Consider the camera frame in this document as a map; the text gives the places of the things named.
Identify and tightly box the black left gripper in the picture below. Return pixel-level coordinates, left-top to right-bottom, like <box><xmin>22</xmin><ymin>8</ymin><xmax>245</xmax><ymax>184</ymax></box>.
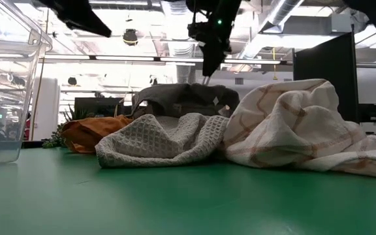
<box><xmin>37</xmin><ymin>0</ymin><xmax>112</xmax><ymax>38</ymax></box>

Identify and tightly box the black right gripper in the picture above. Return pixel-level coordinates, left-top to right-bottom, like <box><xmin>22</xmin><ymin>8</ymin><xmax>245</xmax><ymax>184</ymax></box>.
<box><xmin>187</xmin><ymin>0</ymin><xmax>241</xmax><ymax>78</ymax></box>

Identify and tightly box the grey waffle towel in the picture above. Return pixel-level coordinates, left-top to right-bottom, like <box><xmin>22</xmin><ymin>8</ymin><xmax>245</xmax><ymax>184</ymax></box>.
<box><xmin>131</xmin><ymin>82</ymin><xmax>241</xmax><ymax>119</ymax></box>

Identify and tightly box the white waffle towel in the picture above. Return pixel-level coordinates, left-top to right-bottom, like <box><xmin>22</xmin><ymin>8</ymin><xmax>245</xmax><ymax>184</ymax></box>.
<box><xmin>95</xmin><ymin>112</ymin><xmax>230</xmax><ymax>169</ymax></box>

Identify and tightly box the orange cloth towel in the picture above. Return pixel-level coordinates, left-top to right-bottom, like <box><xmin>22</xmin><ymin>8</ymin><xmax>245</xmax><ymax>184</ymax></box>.
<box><xmin>109</xmin><ymin>114</ymin><xmax>135</xmax><ymax>127</ymax></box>
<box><xmin>60</xmin><ymin>114</ymin><xmax>133</xmax><ymax>154</ymax></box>

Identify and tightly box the white plaid towel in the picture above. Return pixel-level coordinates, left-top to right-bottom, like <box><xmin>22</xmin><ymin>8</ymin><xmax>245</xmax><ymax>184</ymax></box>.
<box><xmin>220</xmin><ymin>78</ymin><xmax>376</xmax><ymax>178</ymax></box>

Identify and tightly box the black ceiling dome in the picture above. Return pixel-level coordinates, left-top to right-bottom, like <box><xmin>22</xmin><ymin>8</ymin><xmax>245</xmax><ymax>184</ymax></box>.
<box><xmin>122</xmin><ymin>28</ymin><xmax>139</xmax><ymax>46</ymax></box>

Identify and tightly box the long ceiling light bar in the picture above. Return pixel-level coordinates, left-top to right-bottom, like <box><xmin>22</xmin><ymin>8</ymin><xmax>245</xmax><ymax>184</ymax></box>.
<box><xmin>39</xmin><ymin>54</ymin><xmax>376</xmax><ymax>69</ymax></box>

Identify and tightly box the black background monitor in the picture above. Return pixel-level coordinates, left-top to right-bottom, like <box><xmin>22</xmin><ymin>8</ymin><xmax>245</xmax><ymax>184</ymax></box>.
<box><xmin>74</xmin><ymin>97</ymin><xmax>125</xmax><ymax>118</ymax></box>

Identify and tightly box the white pillar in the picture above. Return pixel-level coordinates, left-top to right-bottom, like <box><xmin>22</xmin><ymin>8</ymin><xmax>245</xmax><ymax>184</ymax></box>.
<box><xmin>31</xmin><ymin>76</ymin><xmax>61</xmax><ymax>142</ymax></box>

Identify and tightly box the black partition panel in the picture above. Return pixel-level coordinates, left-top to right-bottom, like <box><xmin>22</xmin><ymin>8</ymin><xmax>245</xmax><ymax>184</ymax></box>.
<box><xmin>292</xmin><ymin>24</ymin><xmax>360</xmax><ymax>123</ymax></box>

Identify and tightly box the potted succulent plant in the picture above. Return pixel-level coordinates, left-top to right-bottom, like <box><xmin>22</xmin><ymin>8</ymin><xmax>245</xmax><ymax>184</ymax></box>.
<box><xmin>41</xmin><ymin>106</ymin><xmax>93</xmax><ymax>149</ymax></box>

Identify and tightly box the black equipment box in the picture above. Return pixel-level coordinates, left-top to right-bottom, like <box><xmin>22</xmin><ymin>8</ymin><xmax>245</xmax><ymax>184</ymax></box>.
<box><xmin>357</xmin><ymin>103</ymin><xmax>376</xmax><ymax>124</ymax></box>

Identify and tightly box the silver ventilation duct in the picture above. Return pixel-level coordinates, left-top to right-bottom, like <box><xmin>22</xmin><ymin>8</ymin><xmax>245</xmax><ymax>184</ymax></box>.
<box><xmin>160</xmin><ymin>0</ymin><xmax>197</xmax><ymax>84</ymax></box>

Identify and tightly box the yellow hanging cord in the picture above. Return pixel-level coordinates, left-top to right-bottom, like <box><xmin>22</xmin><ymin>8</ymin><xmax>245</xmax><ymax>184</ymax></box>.
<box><xmin>272</xmin><ymin>47</ymin><xmax>279</xmax><ymax>82</ymax></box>

